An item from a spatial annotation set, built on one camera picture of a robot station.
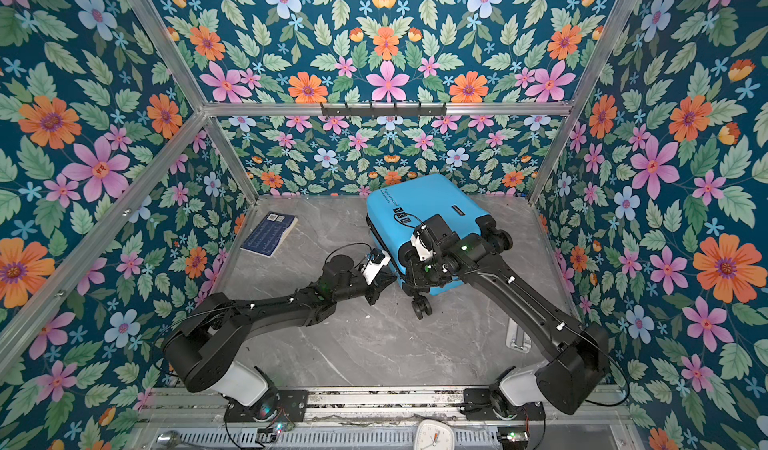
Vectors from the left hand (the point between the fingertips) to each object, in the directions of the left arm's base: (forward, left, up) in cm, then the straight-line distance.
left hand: (402, 275), depth 80 cm
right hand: (-3, -2, +5) cm, 6 cm away
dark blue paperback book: (+29, +48, -15) cm, 58 cm away
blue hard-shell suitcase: (+20, 0, +7) cm, 21 cm away
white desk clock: (-35, -5, -12) cm, 38 cm away
